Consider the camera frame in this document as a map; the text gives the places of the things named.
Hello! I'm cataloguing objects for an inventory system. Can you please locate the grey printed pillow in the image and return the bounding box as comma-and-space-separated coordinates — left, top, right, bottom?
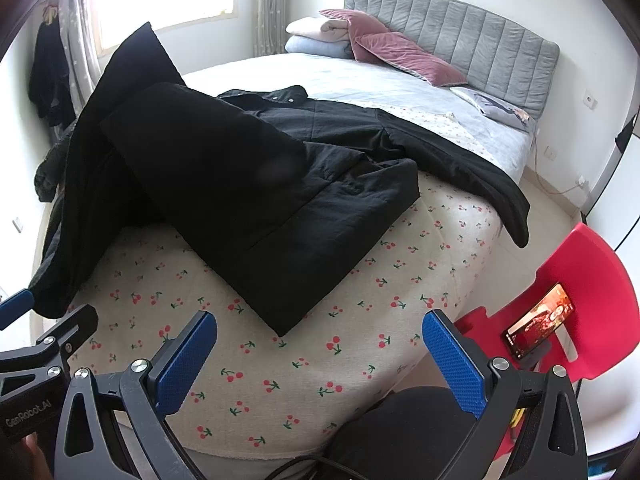
450, 86, 537, 134

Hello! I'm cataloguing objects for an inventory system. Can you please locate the red plastic chair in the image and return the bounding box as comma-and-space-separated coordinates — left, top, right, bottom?
451, 222, 640, 461

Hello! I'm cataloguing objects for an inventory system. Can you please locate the black hanging garment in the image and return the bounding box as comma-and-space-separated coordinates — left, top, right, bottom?
28, 6, 76, 130

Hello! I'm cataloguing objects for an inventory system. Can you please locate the sheer white curtain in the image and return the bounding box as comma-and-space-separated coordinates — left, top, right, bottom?
58, 0, 102, 116

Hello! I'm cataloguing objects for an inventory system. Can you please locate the black quilted jacket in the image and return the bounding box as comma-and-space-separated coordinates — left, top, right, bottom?
34, 122, 76, 203

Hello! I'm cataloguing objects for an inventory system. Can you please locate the large black coat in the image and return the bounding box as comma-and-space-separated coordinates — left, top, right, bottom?
29, 25, 529, 335

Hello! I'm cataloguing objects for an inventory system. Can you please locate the light blue pillow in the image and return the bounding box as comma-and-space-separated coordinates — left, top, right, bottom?
285, 36, 354, 60

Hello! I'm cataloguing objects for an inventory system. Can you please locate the grey padded headboard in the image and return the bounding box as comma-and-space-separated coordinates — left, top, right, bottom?
344, 0, 560, 119

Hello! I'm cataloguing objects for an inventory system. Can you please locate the bed with cherry sheet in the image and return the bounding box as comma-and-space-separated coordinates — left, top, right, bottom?
46, 52, 533, 461

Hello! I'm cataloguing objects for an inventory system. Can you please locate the white wall socket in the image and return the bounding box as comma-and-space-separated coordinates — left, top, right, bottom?
582, 90, 597, 110

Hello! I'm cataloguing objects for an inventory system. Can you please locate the grey patterned curtain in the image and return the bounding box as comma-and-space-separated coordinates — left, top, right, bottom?
253, 0, 288, 58

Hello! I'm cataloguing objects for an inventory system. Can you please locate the folded white pink blanket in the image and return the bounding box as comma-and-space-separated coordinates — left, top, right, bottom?
285, 16, 348, 44

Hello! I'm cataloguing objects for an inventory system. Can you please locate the smartphone with lit screen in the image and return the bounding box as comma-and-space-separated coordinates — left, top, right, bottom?
503, 283, 575, 360

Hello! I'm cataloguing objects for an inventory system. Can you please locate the pink velvet pillow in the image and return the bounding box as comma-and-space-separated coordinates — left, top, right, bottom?
320, 9, 466, 87

